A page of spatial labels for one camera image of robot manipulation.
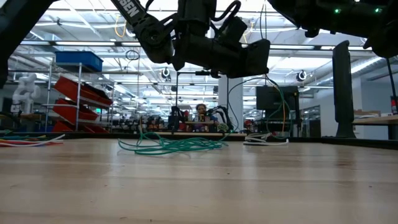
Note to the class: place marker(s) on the blue plastic bin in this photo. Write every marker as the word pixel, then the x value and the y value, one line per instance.
pixel 77 60

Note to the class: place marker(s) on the wooden workstation table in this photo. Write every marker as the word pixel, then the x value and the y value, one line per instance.
pixel 192 134

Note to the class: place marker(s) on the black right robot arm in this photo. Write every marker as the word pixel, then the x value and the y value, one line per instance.
pixel 342 15

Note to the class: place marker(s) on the green fuzzy object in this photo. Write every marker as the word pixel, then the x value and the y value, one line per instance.
pixel 223 127

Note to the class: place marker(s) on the white structural column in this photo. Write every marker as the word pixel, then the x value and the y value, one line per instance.
pixel 237 102

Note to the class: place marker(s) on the black workstation robot arm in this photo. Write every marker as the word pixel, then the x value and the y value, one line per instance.
pixel 174 116
pixel 225 113

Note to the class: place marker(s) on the person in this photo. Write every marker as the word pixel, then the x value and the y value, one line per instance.
pixel 202 112

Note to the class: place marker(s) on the thin black pole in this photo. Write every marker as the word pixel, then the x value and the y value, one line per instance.
pixel 392 81

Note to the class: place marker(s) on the black workstation frame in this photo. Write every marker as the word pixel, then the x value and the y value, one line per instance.
pixel 177 93

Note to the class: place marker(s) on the metal shelf rack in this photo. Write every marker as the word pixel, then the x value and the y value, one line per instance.
pixel 79 71

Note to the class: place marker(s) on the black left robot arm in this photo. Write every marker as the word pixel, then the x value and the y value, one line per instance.
pixel 149 31

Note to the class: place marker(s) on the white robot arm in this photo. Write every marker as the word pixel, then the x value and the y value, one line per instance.
pixel 26 90

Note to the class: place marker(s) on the black monitor cart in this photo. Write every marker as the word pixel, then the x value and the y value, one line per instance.
pixel 276 124

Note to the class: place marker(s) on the black monitor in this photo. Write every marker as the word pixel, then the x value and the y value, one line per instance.
pixel 270 98

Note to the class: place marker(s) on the silver ventilation duct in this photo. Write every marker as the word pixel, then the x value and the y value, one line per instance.
pixel 35 32

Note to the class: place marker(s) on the tall black upright panel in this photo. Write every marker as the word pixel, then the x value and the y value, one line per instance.
pixel 343 93

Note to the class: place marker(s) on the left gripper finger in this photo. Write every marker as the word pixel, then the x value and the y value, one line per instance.
pixel 258 59

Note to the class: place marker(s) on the red plastic shelf bin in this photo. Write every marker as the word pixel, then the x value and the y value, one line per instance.
pixel 66 87
pixel 60 127
pixel 66 112

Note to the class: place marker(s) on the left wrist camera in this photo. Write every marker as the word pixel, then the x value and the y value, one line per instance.
pixel 231 31

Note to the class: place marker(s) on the light wooden table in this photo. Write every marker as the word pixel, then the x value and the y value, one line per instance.
pixel 376 119

